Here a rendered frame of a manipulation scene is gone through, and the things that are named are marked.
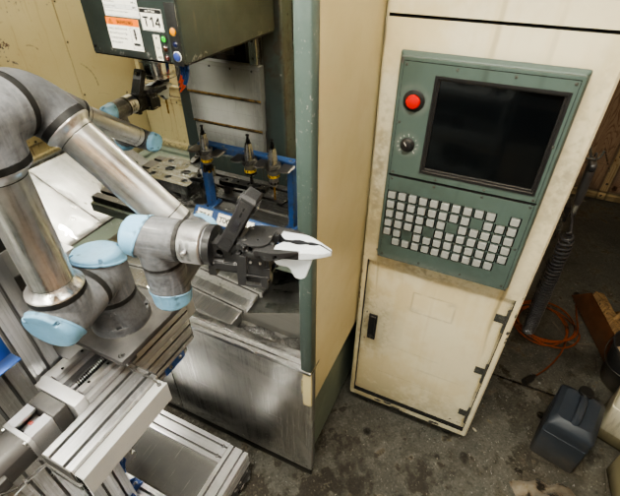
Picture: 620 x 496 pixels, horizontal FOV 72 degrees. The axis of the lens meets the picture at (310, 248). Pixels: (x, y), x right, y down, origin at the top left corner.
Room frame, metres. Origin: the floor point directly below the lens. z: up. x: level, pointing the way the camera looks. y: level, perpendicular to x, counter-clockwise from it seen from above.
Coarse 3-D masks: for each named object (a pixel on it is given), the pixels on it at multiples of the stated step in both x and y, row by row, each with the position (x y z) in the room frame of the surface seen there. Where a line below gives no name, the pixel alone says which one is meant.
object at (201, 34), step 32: (96, 0) 1.75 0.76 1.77; (160, 0) 1.62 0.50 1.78; (192, 0) 1.68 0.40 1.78; (224, 0) 1.85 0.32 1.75; (256, 0) 2.05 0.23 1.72; (96, 32) 1.77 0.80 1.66; (160, 32) 1.64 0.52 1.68; (192, 32) 1.65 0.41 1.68; (224, 32) 1.83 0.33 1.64; (256, 32) 2.04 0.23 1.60
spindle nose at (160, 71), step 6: (138, 60) 1.88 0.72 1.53; (144, 60) 1.85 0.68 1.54; (144, 66) 1.85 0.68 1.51; (150, 66) 1.84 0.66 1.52; (156, 66) 1.84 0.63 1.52; (162, 66) 1.85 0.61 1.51; (168, 66) 1.87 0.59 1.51; (174, 66) 1.89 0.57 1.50; (150, 72) 1.84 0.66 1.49; (156, 72) 1.84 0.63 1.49; (162, 72) 1.85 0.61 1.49; (168, 72) 1.86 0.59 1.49; (174, 72) 1.89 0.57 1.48; (150, 78) 1.85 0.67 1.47; (156, 78) 1.84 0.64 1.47; (162, 78) 1.85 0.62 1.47; (168, 78) 1.86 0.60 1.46
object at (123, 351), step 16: (144, 288) 0.89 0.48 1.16; (160, 320) 0.77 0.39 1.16; (96, 336) 0.72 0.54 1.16; (128, 336) 0.72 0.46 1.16; (144, 336) 0.72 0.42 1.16; (80, 352) 0.70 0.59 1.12; (96, 352) 0.67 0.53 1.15; (112, 352) 0.67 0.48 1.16; (128, 352) 0.67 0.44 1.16; (64, 368) 0.65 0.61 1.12
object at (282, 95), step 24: (288, 0) 2.27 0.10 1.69; (288, 24) 2.26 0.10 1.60; (240, 48) 2.38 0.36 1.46; (264, 48) 2.24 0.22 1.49; (288, 48) 2.26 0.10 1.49; (264, 72) 2.25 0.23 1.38; (288, 72) 2.25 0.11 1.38; (288, 96) 2.24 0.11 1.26; (192, 120) 2.47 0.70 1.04; (288, 120) 2.24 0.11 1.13; (192, 144) 2.48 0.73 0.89; (288, 144) 2.23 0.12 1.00; (216, 168) 2.39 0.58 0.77; (240, 168) 2.31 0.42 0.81; (264, 168) 2.24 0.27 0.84
